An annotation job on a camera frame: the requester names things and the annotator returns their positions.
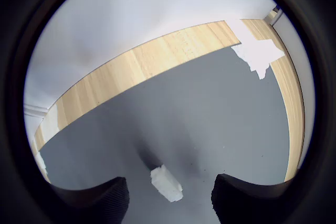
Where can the small white plastic terminal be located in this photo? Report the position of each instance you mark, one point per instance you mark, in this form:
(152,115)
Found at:
(166,183)

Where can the white masking tape piece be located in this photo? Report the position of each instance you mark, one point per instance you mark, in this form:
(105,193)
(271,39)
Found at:
(258,51)
(41,163)

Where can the dark grey mat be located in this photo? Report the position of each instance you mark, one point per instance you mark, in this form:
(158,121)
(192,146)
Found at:
(199,119)

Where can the white partition panel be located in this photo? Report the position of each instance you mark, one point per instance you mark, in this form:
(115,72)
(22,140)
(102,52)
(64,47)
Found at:
(29,129)
(299,77)
(147,11)

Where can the grey partition post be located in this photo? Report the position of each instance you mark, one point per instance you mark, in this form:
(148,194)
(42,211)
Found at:
(274,15)

